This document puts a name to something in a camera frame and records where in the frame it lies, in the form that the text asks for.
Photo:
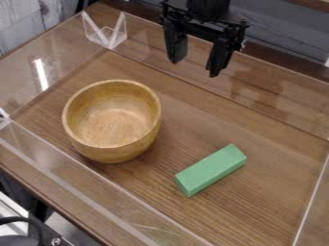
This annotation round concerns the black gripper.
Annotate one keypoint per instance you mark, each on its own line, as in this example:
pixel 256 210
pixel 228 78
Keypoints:
pixel 206 19

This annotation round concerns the green rectangular block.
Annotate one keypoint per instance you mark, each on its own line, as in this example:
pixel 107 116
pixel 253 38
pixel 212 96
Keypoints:
pixel 209 170

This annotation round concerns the brown wooden bowl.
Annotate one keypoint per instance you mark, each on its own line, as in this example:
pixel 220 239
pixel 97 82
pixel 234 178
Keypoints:
pixel 111 120

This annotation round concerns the clear acrylic corner bracket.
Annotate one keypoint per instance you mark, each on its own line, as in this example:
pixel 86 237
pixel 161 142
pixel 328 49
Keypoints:
pixel 107 37

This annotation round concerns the clear acrylic tray wall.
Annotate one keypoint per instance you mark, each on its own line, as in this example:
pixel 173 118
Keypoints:
pixel 114 216

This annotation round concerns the black metal frame with bolt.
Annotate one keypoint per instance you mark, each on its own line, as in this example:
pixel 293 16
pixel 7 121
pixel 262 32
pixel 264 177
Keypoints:
pixel 54 236

